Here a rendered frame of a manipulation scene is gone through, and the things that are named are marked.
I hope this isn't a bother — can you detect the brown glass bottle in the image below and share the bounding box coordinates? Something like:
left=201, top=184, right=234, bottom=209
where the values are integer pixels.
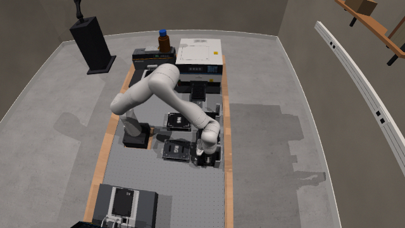
left=158, top=36, right=170, bottom=53

